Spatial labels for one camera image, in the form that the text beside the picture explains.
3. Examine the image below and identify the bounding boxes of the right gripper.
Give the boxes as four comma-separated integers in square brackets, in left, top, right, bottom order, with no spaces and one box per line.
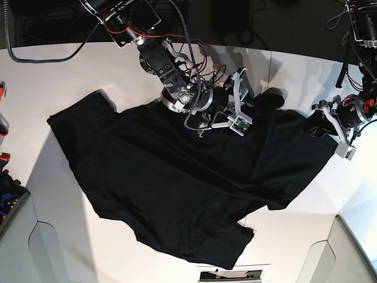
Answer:
[184,67,253,136]

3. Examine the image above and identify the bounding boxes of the black t-shirt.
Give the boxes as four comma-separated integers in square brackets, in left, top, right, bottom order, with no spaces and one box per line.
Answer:
[47,91,337,269]

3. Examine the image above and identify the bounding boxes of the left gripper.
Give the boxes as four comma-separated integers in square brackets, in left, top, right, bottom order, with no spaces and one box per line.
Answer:
[303,96,368,146]

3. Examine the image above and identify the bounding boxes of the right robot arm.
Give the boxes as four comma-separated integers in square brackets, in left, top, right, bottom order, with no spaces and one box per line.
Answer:
[80,1,253,136]

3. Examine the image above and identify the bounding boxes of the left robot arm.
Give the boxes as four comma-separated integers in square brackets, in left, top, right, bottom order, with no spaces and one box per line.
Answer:
[303,1,376,147]

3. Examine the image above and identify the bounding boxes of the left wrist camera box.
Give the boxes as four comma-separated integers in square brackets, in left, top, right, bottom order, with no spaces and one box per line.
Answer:
[335,141,356,161]

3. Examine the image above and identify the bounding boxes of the grey bin with clothes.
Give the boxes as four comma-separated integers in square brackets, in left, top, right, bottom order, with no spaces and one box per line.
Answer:
[1,153,30,237]

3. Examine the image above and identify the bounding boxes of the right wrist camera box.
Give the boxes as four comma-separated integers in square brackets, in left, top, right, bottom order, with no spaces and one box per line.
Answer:
[229,113,253,136]

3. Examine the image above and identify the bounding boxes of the orange grey tool at edge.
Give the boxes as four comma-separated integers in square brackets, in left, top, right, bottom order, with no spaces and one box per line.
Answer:
[1,81,10,144]

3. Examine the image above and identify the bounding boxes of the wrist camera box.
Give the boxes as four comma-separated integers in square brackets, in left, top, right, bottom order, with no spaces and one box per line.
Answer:
[229,113,253,136]
[335,141,356,161]

